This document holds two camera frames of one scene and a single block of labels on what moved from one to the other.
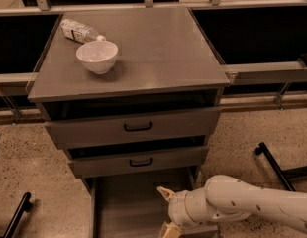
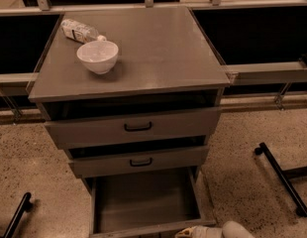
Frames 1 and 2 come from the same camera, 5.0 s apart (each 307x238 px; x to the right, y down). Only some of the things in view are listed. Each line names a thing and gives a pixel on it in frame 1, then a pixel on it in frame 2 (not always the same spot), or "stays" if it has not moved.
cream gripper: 177,206 to 206,232
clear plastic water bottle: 79,32 stays
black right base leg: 286,174 stays
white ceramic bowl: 98,56 stays
